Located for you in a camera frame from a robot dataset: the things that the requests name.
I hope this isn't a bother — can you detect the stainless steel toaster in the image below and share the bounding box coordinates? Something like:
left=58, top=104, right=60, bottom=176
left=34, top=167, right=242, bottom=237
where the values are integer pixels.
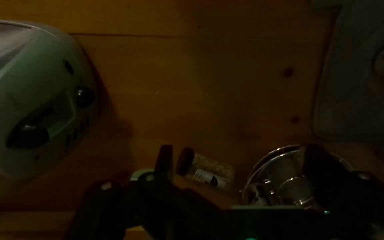
left=0, top=19, right=101, bottom=207

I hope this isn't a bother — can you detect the grey quilted mat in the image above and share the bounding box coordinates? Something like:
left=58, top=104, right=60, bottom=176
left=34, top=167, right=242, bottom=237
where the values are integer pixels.
left=312, top=0, right=384, bottom=144

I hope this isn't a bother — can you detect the small dark-capped labelled bottle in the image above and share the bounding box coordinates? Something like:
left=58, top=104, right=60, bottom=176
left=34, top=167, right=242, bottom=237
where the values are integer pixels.
left=174, top=147, right=236, bottom=191

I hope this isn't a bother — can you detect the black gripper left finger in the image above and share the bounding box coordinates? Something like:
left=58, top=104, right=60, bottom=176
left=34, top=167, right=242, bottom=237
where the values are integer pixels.
left=66, top=144, right=210, bottom=240

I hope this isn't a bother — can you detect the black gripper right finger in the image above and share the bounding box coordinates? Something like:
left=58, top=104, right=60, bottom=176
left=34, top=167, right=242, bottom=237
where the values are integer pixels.
left=230, top=144, right=384, bottom=240

